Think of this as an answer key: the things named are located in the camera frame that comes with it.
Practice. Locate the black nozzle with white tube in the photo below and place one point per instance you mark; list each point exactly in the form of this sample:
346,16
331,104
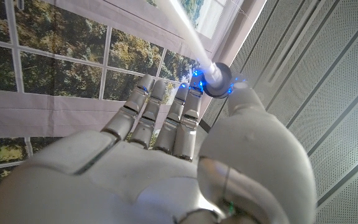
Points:
194,40

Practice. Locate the printed window backdrop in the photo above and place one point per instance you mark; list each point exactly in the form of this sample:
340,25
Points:
57,37

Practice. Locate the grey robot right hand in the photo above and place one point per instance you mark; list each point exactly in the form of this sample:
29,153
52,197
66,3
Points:
154,174

